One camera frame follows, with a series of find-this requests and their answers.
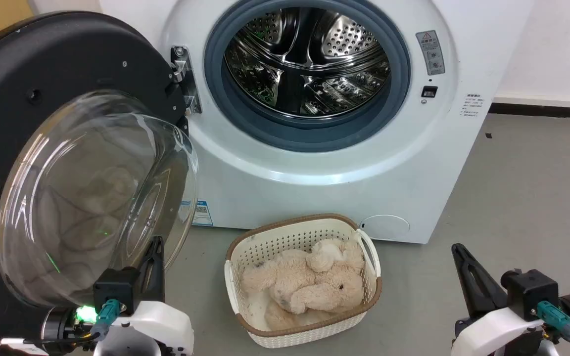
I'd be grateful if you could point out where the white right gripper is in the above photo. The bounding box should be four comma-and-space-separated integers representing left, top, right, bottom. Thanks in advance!
451, 243, 570, 356

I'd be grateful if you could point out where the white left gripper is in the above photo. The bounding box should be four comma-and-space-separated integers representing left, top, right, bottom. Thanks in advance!
43, 236, 194, 356

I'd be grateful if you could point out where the black round door glass bowl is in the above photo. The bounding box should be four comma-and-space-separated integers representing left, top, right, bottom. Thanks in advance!
0, 11, 199, 356

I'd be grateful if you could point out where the white front-load washing machine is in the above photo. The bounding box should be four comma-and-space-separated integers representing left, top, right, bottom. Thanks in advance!
99, 0, 535, 244

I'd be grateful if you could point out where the metal door hinge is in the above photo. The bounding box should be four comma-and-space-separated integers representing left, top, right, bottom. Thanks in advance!
170, 45, 203, 116

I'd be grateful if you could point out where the blue white energy sticker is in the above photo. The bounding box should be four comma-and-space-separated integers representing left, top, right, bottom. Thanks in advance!
191, 199, 214, 227

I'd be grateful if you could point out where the round white filter cover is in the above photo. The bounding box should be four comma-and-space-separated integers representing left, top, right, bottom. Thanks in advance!
359, 214, 411, 241

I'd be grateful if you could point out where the cream laundry basket brown rim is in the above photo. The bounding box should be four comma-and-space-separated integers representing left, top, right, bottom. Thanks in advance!
224, 213, 383, 349

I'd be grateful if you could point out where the beige plush toy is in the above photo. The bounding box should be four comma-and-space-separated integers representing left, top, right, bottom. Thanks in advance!
241, 239, 366, 331

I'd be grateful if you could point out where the black baseboard strip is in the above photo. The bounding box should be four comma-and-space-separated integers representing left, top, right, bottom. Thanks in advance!
489, 102, 570, 120

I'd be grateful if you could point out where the grey warning sticker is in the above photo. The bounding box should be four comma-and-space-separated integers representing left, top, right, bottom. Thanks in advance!
416, 30, 446, 76

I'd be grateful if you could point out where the stainless steel washer drum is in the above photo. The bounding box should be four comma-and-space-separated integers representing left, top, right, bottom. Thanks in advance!
223, 6, 392, 120

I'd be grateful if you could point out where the left cable with teal plug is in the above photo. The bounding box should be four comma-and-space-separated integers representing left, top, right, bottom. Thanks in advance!
0, 299, 120, 355

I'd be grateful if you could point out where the cable with teal plug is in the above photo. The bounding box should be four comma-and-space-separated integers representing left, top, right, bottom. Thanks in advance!
536, 300, 570, 356
0, 299, 120, 355

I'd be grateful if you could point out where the right cable with teal plug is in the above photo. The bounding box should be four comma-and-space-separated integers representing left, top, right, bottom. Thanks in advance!
536, 300, 570, 356

